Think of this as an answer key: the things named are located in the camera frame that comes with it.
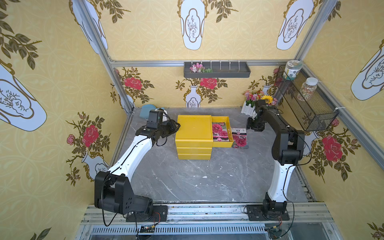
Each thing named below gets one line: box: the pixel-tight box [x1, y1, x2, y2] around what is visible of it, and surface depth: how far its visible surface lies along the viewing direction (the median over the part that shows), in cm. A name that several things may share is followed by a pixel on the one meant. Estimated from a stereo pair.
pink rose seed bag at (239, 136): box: [232, 128, 248, 148], surface depth 105 cm
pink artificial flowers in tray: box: [189, 62, 213, 73], surface depth 89 cm
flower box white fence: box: [241, 89, 278, 118], surface depth 108 cm
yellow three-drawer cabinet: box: [175, 115, 214, 160], surface depth 84 cm
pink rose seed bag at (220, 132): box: [212, 122, 230, 142], surface depth 89 cm
